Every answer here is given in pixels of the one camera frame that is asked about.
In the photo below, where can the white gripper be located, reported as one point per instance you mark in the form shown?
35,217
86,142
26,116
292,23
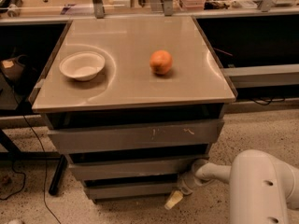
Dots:
188,183

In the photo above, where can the grey bottom drawer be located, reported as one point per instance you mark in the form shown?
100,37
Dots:
128,190

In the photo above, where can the grey drawer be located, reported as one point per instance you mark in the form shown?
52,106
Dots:
133,168
136,136
128,190

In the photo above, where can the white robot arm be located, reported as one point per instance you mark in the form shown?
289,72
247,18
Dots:
262,188

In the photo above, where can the grey middle drawer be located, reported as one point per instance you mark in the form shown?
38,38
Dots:
133,168

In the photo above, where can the grey drawer cabinet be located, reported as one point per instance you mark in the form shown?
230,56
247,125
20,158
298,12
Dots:
127,92

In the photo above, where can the grey top drawer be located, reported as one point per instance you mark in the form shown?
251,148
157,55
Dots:
136,136

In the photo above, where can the black table leg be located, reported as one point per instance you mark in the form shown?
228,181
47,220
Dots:
58,174

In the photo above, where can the orange fruit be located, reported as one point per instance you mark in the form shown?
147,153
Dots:
160,62

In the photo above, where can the grey metal side shelf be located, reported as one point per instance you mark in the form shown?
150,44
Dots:
263,76

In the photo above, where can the white bowl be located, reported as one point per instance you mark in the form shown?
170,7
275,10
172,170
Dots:
82,66

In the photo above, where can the dark bag under table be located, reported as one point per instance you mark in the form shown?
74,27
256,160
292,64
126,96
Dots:
19,73

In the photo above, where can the grey metal post left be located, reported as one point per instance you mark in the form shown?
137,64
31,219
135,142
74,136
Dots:
98,8

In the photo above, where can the grey metal post middle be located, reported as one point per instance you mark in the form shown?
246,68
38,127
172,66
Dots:
168,7

